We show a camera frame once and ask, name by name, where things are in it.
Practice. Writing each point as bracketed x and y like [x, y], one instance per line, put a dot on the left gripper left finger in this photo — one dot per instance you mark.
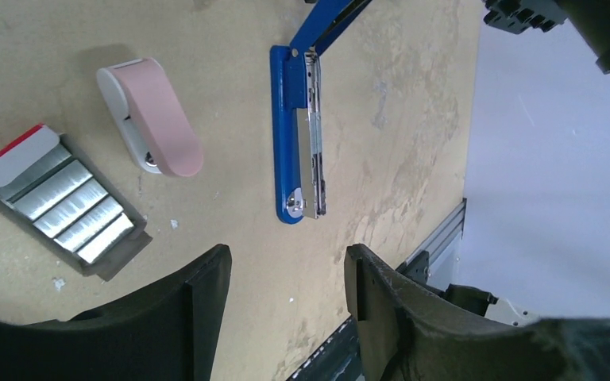
[167, 330]

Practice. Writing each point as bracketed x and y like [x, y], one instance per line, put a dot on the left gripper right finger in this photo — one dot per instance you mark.
[410, 332]

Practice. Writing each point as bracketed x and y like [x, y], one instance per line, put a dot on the pink white eraser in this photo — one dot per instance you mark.
[150, 118]

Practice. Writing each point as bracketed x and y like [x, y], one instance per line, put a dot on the blue lighter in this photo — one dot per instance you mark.
[296, 86]

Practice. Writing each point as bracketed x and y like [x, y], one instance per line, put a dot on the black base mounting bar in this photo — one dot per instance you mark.
[338, 358]

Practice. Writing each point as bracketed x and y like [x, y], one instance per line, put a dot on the front aluminium rail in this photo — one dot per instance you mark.
[439, 245]

